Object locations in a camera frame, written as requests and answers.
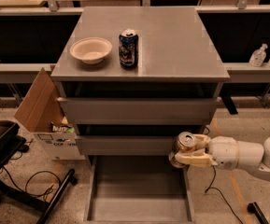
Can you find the grey open bottom drawer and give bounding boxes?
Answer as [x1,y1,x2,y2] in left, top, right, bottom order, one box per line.
[84,156,195,224]

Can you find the grey drawer cabinet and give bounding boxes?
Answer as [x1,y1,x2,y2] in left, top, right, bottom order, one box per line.
[50,6,231,166]

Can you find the orange soda can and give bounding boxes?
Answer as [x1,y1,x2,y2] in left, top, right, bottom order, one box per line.
[168,132,197,168]

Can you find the snack bag in box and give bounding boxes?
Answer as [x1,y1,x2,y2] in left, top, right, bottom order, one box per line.
[51,123,75,133]

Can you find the black stand foot right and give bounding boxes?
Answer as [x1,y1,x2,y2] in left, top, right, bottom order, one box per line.
[247,202,269,224]

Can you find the open cardboard box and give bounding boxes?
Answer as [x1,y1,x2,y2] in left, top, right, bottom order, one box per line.
[14,69,85,161]

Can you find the grey top drawer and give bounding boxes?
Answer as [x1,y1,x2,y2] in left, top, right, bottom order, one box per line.
[58,98,218,125]

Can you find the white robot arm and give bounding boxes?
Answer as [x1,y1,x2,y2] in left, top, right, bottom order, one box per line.
[169,132,270,182]

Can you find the black floor cable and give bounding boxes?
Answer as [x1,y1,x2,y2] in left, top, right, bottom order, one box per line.
[0,165,63,201]

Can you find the grey middle drawer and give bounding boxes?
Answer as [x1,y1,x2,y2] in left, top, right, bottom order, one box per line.
[76,136,177,156]

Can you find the grey metal rack rail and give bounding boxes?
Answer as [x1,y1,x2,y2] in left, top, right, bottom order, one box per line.
[0,63,55,84]

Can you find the blue soda can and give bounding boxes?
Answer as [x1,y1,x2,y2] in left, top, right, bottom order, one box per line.
[119,29,138,68]

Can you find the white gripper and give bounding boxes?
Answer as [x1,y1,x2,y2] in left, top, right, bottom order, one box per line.
[174,134,238,170]

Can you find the clear pump bottle left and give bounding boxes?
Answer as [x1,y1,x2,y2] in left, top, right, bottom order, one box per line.
[249,44,268,67]

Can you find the black rolling stand base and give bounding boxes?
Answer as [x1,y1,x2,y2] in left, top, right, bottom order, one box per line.
[0,109,78,224]

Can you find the white paper bowl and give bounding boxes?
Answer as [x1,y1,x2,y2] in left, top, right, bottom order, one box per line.
[70,37,112,64]

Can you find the black adapter cable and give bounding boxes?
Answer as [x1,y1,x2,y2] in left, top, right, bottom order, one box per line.
[204,165,245,224]

